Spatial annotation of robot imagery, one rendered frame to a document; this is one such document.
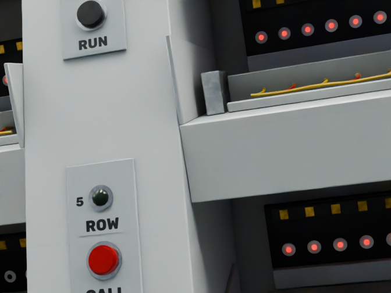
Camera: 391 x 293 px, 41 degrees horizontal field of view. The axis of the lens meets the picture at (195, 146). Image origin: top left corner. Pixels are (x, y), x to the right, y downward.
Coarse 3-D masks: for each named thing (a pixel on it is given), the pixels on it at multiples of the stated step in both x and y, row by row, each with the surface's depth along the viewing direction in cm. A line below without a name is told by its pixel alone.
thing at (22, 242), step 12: (0, 240) 47; (12, 240) 47; (24, 240) 46; (0, 252) 47; (12, 252) 47; (24, 252) 47; (0, 264) 47; (12, 264) 47; (24, 264) 47; (0, 276) 48; (24, 276) 47; (0, 288) 48; (12, 288) 48; (24, 288) 47
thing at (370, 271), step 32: (384, 192) 41; (288, 224) 43; (320, 224) 42; (352, 224) 42; (384, 224) 42; (288, 256) 43; (320, 256) 43; (352, 256) 42; (384, 256) 42; (320, 288) 42; (352, 288) 41; (384, 288) 40
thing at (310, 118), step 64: (256, 0) 46; (320, 0) 46; (384, 0) 45; (192, 64) 35; (256, 64) 47; (320, 64) 35; (384, 64) 34; (192, 128) 29; (256, 128) 29; (320, 128) 28; (384, 128) 28; (192, 192) 30; (256, 192) 29
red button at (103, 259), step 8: (96, 248) 28; (104, 248) 28; (112, 248) 28; (96, 256) 28; (104, 256) 28; (112, 256) 28; (96, 264) 28; (104, 264) 28; (112, 264) 28; (96, 272) 28; (104, 272) 28
